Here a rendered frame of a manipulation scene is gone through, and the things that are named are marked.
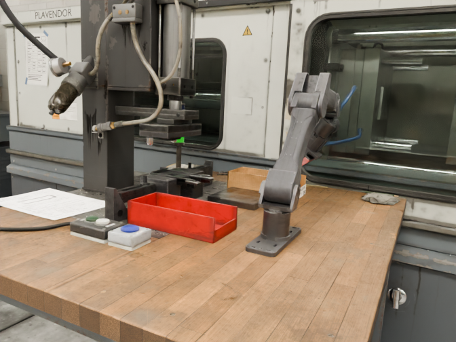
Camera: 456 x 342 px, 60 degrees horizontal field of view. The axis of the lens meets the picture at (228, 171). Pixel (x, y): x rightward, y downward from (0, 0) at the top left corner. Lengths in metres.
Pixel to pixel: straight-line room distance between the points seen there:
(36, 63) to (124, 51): 1.59
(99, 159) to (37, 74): 1.53
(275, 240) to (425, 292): 0.89
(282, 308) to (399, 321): 1.12
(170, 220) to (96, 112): 0.52
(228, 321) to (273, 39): 1.33
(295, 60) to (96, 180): 0.89
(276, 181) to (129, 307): 0.44
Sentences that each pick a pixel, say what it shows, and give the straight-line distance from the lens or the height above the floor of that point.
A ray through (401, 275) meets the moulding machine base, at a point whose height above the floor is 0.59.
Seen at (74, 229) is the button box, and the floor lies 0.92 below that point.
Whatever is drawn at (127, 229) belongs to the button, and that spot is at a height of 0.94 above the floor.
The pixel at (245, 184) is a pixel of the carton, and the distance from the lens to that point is 1.38.
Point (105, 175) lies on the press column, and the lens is 1.34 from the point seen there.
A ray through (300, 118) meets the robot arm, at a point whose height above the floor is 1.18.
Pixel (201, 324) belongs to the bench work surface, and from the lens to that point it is 0.62.
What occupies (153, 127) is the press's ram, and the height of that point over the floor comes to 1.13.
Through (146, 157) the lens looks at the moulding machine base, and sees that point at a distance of 2.12.
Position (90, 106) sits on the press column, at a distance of 1.35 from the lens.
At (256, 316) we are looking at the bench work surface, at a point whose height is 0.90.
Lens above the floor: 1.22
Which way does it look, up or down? 10 degrees down
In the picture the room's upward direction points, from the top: 3 degrees clockwise
